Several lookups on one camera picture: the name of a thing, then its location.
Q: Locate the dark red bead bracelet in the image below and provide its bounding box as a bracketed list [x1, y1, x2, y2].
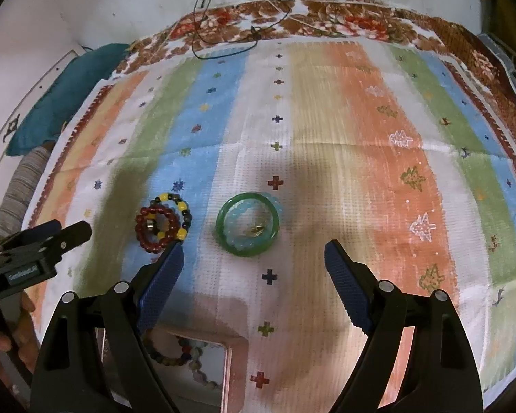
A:
[134, 203, 183, 253]

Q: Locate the yellow and black bead bracelet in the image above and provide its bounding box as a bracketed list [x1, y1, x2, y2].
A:
[153, 192, 194, 242]

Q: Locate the green jade bangle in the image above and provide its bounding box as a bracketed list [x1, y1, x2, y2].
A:
[215, 192, 283, 257]

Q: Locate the person's left hand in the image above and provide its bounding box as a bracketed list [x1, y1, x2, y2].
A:
[0, 294, 41, 373]

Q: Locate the striped grey pillow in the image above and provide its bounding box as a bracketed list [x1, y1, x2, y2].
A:
[0, 141, 55, 241]

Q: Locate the teal pillow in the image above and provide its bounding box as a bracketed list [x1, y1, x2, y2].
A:
[5, 43, 129, 157]

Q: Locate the metal tin box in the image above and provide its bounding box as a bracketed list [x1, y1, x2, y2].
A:
[95, 325, 251, 413]

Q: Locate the colourful striped woven cloth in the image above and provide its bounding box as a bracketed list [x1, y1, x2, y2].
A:
[26, 39, 516, 412]

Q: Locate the multicolour bead bracelet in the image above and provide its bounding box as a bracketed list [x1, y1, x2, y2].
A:
[143, 336, 194, 368]

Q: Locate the black cable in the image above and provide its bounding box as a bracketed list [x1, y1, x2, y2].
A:
[191, 0, 294, 61]

